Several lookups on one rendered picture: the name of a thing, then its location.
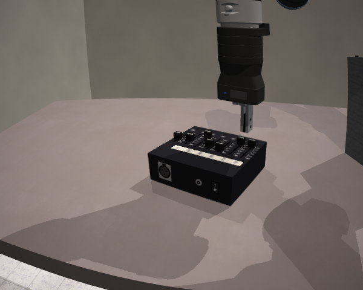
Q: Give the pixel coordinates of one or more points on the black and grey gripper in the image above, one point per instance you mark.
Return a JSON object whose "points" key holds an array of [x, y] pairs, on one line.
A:
{"points": [[240, 55]]}

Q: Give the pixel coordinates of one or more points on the black lighting desk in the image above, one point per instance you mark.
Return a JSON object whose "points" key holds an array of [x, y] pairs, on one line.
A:
{"points": [[215, 165]]}

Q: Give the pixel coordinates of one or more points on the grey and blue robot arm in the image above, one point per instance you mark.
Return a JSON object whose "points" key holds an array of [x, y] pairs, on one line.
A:
{"points": [[292, 4]]}

